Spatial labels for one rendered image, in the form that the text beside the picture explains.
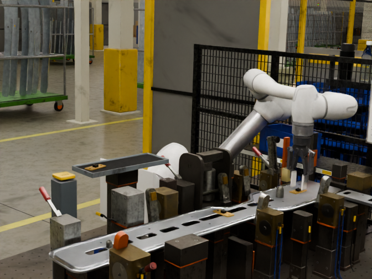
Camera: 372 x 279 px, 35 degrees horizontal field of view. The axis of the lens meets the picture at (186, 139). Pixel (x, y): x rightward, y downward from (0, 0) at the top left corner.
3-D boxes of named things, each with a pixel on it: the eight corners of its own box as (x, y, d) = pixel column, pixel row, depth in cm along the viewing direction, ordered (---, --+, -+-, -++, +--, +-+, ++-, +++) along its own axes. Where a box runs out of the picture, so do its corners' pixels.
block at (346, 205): (350, 274, 248) (356, 210, 242) (325, 265, 256) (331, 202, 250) (359, 270, 253) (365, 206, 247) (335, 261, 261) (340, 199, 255)
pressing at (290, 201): (82, 278, 171) (82, 273, 170) (42, 254, 187) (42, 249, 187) (347, 192, 263) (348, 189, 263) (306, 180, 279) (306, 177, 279)
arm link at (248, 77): (263, 66, 291) (280, 83, 297) (250, 59, 308) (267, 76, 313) (245, 86, 292) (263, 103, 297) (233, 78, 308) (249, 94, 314)
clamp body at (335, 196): (335, 284, 238) (343, 201, 231) (311, 274, 247) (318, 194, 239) (345, 280, 243) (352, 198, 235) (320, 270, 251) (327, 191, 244)
